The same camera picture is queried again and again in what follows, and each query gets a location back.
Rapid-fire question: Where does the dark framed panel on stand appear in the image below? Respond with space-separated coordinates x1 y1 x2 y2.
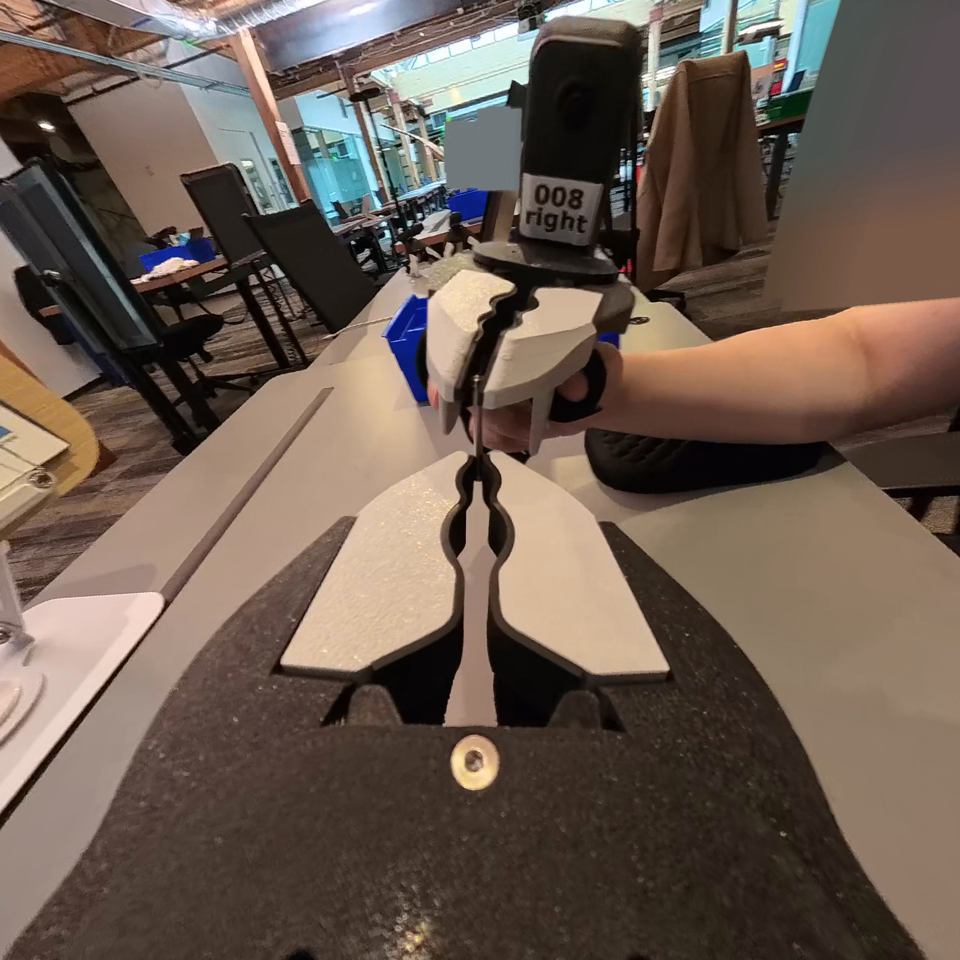
0 159 162 361

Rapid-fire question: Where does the person's right forearm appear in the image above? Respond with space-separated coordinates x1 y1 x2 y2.
618 298 960 447

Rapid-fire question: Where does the grey desk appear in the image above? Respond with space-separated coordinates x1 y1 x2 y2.
0 266 960 960

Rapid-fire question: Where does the blue plastic bin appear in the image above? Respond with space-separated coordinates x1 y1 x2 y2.
382 292 624 404

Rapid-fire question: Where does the printed instruction sheet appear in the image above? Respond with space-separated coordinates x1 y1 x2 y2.
0 401 70 489

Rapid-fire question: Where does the person's right hand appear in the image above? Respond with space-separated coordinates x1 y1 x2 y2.
427 345 627 455

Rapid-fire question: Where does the black wrist rest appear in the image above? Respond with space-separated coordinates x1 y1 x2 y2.
585 427 835 496

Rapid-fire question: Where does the wooden pillar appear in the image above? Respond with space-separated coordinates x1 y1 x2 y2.
227 28 313 209

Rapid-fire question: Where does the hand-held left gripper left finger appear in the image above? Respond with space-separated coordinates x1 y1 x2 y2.
279 450 474 687

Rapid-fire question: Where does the wooden office table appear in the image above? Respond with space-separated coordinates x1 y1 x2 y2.
37 253 301 455

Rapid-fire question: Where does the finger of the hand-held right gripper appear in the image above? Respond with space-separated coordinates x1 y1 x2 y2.
478 287 607 456
424 270 520 438

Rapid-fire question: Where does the black office chair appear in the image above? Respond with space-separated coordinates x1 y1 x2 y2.
180 163 269 261
242 198 380 336

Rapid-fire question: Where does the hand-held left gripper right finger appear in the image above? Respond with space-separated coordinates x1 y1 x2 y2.
480 452 672 695

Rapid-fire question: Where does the beige coat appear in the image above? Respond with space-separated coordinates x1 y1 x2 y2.
636 51 772 295

